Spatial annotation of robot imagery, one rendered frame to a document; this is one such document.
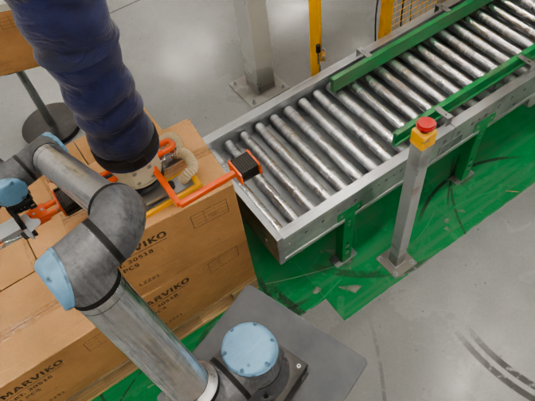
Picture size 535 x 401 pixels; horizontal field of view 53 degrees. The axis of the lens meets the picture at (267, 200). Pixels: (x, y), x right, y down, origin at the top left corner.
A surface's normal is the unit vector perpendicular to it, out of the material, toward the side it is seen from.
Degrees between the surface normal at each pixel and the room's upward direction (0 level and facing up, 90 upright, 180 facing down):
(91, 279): 71
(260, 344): 4
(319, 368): 0
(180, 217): 90
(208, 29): 0
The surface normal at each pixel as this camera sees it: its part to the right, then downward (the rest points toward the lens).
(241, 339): -0.03, -0.57
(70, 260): 0.20, -0.26
